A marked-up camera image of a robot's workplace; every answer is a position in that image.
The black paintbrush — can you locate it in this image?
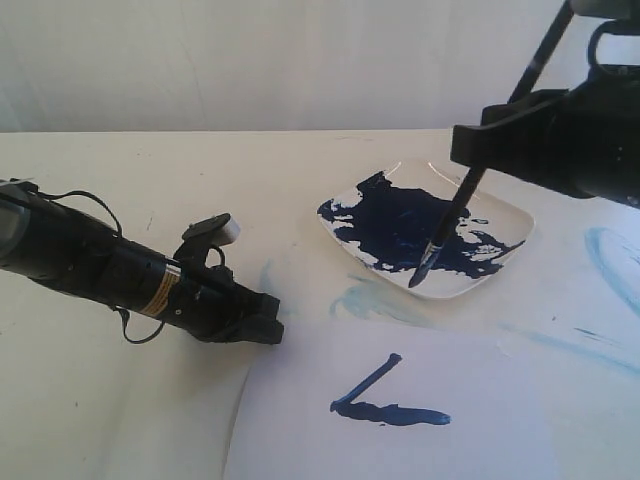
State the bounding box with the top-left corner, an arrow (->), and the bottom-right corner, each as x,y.
408,1 -> 574,288

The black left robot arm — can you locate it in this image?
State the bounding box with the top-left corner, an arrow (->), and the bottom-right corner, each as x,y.
1,179 -> 284,345

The white square paint plate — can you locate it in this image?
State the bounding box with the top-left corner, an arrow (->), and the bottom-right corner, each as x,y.
317,160 -> 535,300

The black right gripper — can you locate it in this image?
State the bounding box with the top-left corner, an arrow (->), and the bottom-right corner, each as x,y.
450,70 -> 639,200

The white paper sheet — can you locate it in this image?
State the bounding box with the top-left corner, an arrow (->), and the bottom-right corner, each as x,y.
224,311 -> 639,479

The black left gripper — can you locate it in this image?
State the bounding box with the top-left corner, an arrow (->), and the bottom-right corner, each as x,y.
144,264 -> 284,345

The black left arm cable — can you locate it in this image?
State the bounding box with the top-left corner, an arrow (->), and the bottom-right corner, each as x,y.
29,187 -> 226,344

